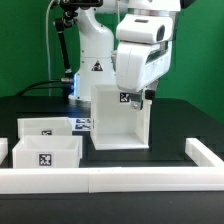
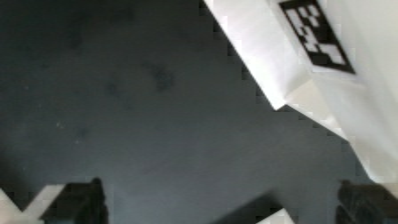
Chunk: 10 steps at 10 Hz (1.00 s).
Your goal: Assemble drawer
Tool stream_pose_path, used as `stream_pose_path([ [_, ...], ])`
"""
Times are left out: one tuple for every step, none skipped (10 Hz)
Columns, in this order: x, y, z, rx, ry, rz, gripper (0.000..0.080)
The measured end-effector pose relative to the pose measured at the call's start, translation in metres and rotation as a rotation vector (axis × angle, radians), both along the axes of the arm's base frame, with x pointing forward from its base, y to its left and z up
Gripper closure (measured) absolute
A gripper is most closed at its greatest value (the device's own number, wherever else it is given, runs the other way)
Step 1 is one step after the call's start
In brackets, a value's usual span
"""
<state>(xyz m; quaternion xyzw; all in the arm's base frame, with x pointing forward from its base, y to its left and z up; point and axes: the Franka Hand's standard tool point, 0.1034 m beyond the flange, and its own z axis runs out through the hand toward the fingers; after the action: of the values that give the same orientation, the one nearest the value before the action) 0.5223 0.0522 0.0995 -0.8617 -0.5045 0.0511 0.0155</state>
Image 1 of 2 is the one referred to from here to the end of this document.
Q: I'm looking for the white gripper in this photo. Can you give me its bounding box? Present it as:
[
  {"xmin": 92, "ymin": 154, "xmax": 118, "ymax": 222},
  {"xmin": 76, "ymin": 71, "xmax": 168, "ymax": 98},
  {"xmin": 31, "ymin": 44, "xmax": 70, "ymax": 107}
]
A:
[{"xmin": 115, "ymin": 41, "xmax": 172, "ymax": 111}]

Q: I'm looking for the white drawer cabinet box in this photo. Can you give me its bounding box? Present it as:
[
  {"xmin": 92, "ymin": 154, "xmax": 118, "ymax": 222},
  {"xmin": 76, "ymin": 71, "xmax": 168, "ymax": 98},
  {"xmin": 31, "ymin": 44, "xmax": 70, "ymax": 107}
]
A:
[{"xmin": 90, "ymin": 85, "xmax": 152, "ymax": 150}]

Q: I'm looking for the white front drawer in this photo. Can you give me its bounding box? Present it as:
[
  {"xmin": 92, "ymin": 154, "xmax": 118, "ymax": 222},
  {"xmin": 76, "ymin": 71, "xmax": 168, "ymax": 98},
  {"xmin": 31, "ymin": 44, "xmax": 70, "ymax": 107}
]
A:
[{"xmin": 12, "ymin": 135, "xmax": 82, "ymax": 168}]

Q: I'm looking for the white drawer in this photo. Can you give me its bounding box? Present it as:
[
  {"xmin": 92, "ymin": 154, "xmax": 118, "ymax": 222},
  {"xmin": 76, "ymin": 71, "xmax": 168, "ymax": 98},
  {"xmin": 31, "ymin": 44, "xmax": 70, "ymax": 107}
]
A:
[
  {"xmin": 12, "ymin": 135, "xmax": 82, "ymax": 168},
  {"xmin": 17, "ymin": 117, "xmax": 72, "ymax": 138}
]

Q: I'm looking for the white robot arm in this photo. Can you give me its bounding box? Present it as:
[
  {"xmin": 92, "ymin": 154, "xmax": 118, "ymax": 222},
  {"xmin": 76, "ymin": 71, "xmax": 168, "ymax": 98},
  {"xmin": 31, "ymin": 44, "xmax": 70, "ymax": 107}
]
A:
[{"xmin": 74, "ymin": 0, "xmax": 196, "ymax": 110}]

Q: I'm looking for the white rear drawer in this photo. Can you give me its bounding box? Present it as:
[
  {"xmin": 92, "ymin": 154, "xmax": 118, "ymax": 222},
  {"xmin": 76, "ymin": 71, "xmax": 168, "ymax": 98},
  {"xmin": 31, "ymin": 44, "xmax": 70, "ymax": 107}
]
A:
[{"xmin": 17, "ymin": 117, "xmax": 72, "ymax": 138}]

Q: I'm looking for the marker tag sheet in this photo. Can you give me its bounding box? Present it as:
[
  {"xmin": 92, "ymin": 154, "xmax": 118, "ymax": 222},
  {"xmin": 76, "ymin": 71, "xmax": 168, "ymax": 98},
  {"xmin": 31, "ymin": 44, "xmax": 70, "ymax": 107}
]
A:
[{"xmin": 69, "ymin": 118, "xmax": 91, "ymax": 131}]

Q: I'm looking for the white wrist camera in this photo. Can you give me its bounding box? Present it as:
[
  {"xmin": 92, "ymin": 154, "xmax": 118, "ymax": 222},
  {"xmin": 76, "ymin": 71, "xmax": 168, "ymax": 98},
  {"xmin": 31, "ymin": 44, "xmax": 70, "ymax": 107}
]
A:
[{"xmin": 116, "ymin": 14, "xmax": 173, "ymax": 44}]

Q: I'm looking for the white front fence rail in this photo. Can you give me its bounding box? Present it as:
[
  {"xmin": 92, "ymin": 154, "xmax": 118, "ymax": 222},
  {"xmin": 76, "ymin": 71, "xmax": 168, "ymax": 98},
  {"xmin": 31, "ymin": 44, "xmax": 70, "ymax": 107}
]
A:
[{"xmin": 0, "ymin": 167, "xmax": 224, "ymax": 194}]

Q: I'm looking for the white cable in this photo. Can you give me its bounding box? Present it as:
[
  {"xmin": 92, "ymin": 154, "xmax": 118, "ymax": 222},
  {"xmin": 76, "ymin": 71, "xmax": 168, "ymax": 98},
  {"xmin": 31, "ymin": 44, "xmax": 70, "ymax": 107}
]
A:
[{"xmin": 45, "ymin": 0, "xmax": 56, "ymax": 98}]

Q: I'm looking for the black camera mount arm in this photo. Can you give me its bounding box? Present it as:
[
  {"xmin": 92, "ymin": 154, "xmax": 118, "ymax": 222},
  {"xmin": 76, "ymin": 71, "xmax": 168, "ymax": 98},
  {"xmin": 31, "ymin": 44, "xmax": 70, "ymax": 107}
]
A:
[{"xmin": 54, "ymin": 0, "xmax": 103, "ymax": 83}]

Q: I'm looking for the black cable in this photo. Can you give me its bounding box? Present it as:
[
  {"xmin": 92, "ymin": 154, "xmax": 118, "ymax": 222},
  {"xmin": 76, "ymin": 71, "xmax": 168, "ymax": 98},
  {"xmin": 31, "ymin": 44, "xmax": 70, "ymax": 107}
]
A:
[{"xmin": 14, "ymin": 79, "xmax": 74, "ymax": 98}]

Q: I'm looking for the white left fence rail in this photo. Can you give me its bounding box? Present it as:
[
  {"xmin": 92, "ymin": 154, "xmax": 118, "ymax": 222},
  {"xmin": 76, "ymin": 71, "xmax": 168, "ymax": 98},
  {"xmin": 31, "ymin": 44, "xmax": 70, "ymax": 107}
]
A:
[{"xmin": 0, "ymin": 138, "xmax": 8, "ymax": 165}]

